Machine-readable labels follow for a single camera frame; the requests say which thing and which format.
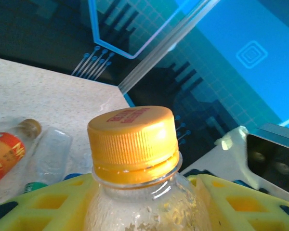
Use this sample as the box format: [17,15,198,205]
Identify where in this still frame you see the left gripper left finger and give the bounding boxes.
[0,173,101,231]

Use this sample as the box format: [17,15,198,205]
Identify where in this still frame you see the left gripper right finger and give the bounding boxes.
[186,173,289,231]

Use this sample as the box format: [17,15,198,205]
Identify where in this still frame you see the clear bottle with orange cap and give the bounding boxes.
[83,105,214,231]

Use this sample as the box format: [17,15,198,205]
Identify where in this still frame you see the clear bottle small green label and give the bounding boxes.
[24,127,73,193]

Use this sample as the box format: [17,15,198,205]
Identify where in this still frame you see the orange label bottle brown cap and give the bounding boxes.
[0,118,42,190]

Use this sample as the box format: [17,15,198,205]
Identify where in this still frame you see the aluminium frame post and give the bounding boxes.
[118,0,221,95]

